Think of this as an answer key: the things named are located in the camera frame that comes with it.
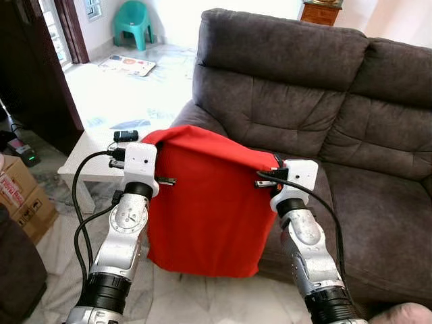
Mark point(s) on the dark brown armchair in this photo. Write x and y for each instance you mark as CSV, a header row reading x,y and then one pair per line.
x,y
19,270

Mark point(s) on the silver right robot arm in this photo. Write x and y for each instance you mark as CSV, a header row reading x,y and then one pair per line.
x,y
310,256

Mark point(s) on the brown cardboard box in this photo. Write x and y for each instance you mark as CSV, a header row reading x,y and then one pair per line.
x,y
23,199

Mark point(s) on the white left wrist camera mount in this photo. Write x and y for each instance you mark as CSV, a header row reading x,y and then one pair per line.
x,y
140,165

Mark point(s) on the dark brown wooden door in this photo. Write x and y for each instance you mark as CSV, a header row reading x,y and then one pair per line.
x,y
34,81

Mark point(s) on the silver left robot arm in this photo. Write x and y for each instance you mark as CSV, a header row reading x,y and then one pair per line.
x,y
121,243

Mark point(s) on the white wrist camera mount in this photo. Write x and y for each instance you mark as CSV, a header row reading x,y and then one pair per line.
x,y
300,179
140,165

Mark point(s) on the brown door frame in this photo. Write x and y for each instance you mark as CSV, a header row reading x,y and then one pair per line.
x,y
73,30

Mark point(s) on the black device with green light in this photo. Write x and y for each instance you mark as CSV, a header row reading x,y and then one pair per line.
x,y
23,152

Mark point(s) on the dark grey-brown fabric sofa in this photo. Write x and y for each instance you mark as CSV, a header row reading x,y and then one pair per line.
x,y
324,115

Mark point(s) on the teal plastic chair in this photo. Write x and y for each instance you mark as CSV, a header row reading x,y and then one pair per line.
x,y
132,20

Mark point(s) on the white low table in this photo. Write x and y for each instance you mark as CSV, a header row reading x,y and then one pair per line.
x,y
88,158

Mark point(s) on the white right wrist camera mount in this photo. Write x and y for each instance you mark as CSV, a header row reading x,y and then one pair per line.
x,y
300,179

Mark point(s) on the brown wooden cabinet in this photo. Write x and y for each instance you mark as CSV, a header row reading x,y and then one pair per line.
x,y
320,13

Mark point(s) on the printed floor mat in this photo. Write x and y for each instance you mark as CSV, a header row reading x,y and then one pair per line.
x,y
127,65

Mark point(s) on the small black device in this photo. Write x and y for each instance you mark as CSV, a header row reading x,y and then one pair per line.
x,y
125,136

